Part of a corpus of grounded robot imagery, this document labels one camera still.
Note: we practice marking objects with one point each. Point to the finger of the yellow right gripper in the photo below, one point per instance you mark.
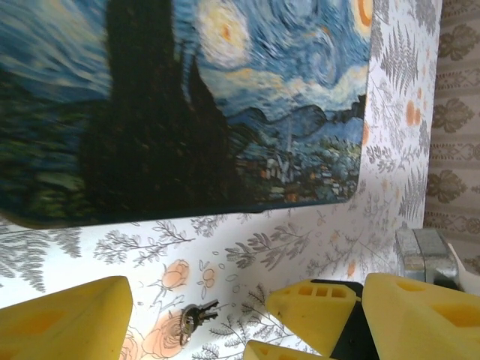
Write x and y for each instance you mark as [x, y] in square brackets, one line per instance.
[277, 353]
[311, 318]

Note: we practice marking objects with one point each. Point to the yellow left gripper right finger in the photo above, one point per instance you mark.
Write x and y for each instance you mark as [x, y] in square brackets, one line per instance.
[423, 326]

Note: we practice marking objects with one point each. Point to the silver key bunch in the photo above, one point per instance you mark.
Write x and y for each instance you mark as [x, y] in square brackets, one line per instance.
[189, 318]

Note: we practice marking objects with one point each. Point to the starry night painted box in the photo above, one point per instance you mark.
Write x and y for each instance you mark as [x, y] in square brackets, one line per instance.
[150, 112]

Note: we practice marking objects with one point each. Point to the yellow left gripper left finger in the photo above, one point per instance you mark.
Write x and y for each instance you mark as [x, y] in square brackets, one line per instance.
[63, 326]

